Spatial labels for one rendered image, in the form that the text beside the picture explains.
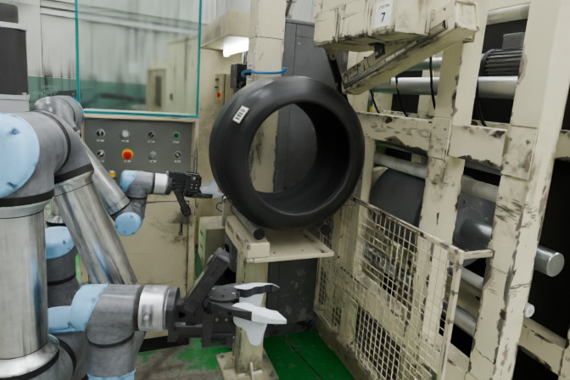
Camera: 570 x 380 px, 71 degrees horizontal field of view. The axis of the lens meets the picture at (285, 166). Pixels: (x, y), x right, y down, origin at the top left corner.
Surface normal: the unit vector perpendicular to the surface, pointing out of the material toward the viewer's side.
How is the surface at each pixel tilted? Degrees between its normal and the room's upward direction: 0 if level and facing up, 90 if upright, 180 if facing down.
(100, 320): 90
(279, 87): 47
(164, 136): 90
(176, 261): 90
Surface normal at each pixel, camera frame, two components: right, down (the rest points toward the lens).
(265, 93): -0.10, -0.47
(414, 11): 0.36, 0.19
